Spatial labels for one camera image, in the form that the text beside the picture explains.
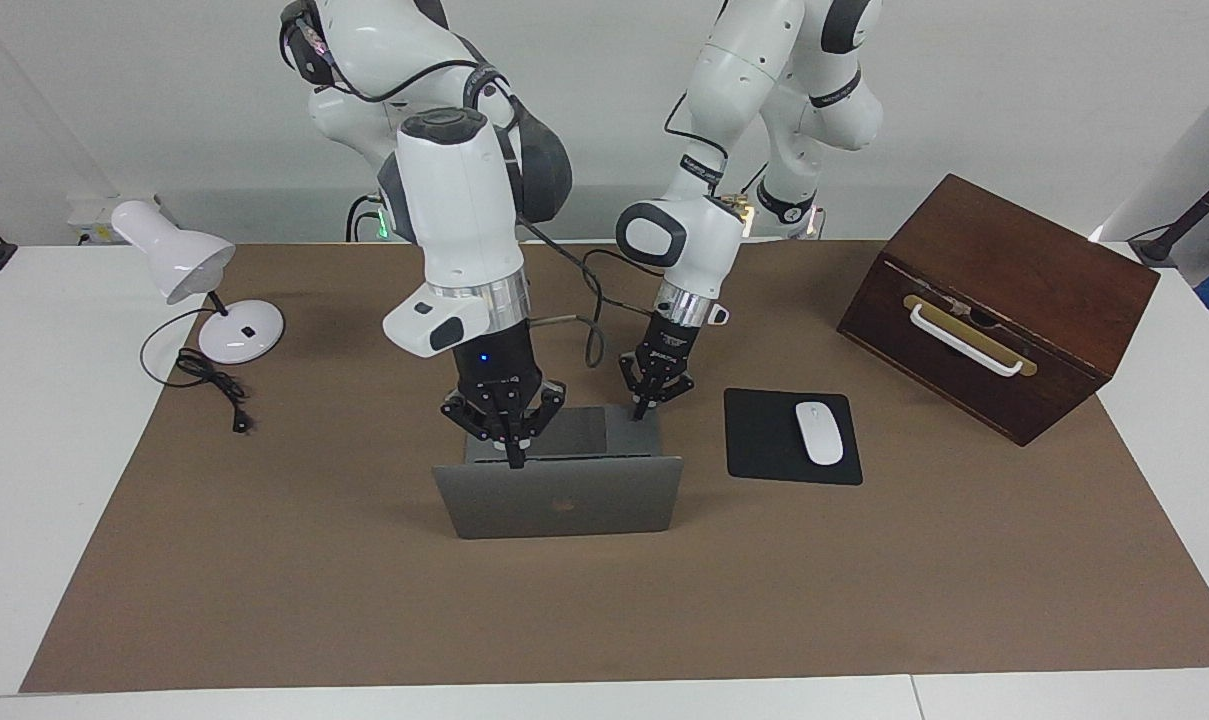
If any white desk lamp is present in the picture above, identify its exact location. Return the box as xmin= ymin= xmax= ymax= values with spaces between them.
xmin=111 ymin=199 xmax=286 ymax=366

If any black lamp power cable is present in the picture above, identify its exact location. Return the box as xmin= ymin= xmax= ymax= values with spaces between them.
xmin=140 ymin=307 xmax=255 ymax=435

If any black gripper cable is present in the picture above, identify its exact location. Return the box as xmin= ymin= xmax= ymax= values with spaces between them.
xmin=517 ymin=215 xmax=665 ymax=369
xmin=664 ymin=90 xmax=730 ymax=216

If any black mouse pad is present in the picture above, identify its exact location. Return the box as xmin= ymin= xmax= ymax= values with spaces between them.
xmin=724 ymin=388 xmax=864 ymax=487

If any brown table mat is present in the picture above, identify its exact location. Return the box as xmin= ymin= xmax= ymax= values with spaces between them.
xmin=19 ymin=240 xmax=1209 ymax=694

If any black stand with pole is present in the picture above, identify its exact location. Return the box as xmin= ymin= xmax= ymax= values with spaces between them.
xmin=1129 ymin=160 xmax=1209 ymax=268

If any white computer mouse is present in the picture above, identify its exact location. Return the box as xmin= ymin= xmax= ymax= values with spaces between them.
xmin=795 ymin=401 xmax=845 ymax=467

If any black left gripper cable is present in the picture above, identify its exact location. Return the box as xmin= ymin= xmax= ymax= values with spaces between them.
xmin=664 ymin=90 xmax=730 ymax=216

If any black right arm base cable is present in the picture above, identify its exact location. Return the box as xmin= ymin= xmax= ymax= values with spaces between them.
xmin=346 ymin=193 xmax=385 ymax=241

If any grey laptop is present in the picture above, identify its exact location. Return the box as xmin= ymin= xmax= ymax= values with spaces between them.
xmin=432 ymin=404 xmax=685 ymax=541

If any white box handle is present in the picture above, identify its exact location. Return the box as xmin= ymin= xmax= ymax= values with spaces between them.
xmin=909 ymin=303 xmax=1023 ymax=378

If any dark brown wooden box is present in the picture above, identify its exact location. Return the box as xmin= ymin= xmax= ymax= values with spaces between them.
xmin=837 ymin=173 xmax=1161 ymax=447

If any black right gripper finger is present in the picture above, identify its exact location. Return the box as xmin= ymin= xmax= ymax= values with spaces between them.
xmin=440 ymin=395 xmax=517 ymax=469
xmin=514 ymin=380 xmax=567 ymax=469

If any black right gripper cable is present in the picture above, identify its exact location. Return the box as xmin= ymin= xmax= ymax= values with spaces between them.
xmin=517 ymin=215 xmax=665 ymax=369

